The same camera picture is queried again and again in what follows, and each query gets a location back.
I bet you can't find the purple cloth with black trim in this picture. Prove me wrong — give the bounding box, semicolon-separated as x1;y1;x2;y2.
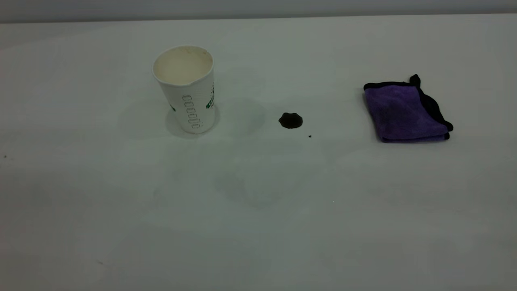
363;74;454;143

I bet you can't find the white paper coffee cup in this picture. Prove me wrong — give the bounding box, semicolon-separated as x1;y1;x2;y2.
152;45;216;135

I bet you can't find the dark coffee spill puddle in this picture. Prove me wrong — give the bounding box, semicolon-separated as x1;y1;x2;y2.
279;112;303;129

